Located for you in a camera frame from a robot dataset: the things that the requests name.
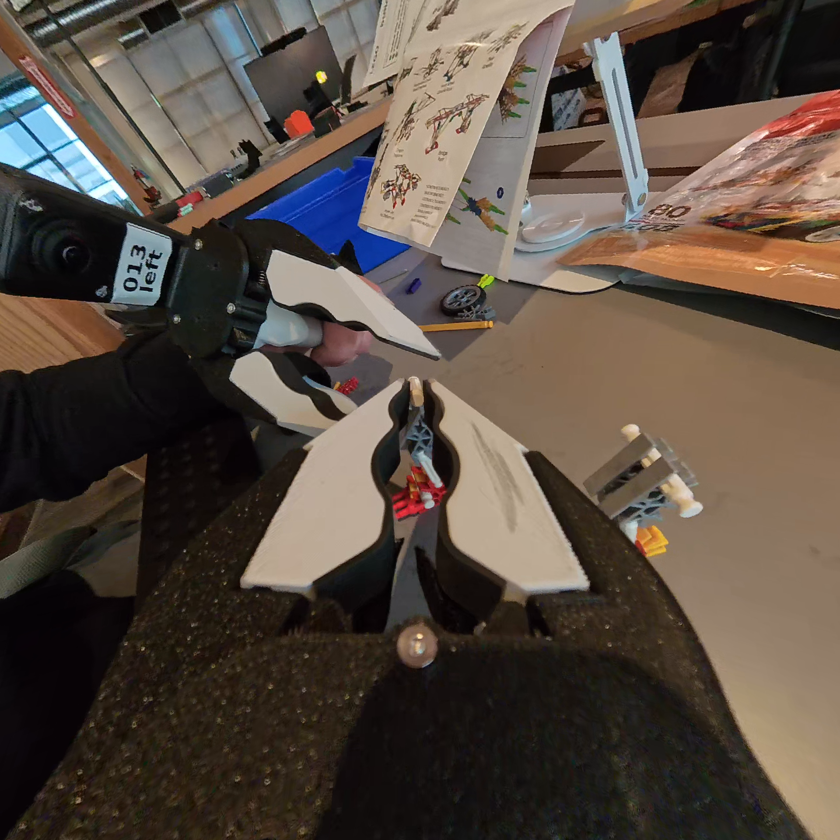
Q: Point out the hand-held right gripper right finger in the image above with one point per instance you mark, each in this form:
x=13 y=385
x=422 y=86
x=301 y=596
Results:
x=505 y=525

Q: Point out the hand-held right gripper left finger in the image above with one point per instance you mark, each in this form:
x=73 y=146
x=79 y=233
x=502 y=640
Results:
x=315 y=518

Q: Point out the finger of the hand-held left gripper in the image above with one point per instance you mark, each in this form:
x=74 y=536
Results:
x=341 y=292
x=262 y=387

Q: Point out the blue plastic container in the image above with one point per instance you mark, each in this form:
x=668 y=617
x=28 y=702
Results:
x=315 y=210

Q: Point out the grey red yellow toy assembly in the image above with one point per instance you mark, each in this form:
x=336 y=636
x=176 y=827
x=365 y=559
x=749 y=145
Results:
x=636 y=472
x=420 y=472

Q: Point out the person's left forearm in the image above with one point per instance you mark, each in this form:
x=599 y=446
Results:
x=98 y=420

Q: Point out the person's left hand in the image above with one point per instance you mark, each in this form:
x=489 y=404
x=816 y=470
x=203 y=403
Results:
x=341 y=344

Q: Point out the small grey toy rod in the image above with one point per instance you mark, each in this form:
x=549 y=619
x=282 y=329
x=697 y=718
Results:
x=392 y=275

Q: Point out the red snowflake toy connector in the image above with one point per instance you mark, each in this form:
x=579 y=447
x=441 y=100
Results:
x=348 y=385

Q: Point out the yellow toy rod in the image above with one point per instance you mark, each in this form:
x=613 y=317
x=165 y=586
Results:
x=456 y=325

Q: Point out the toy wheel with grey hub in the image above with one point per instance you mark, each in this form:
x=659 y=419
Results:
x=463 y=298

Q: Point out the cluttered background table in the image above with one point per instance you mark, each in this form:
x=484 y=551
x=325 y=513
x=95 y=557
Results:
x=275 y=170

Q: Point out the instruction sheet on white stand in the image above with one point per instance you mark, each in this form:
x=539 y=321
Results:
x=489 y=253

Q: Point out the wooden board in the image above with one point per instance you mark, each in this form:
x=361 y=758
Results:
x=46 y=328

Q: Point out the orange plastic object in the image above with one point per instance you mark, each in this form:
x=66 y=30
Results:
x=298 y=123

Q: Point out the printed instruction sheet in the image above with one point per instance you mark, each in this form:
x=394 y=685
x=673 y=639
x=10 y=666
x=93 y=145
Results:
x=446 y=118

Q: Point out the black monitor screen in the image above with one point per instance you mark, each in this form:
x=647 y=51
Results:
x=295 y=65

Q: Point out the dark clothing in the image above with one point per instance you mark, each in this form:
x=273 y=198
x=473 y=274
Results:
x=39 y=656

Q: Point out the toy parts bag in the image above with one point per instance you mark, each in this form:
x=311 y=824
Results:
x=722 y=229

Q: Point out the wooden post with red sign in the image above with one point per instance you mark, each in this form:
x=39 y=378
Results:
x=65 y=111

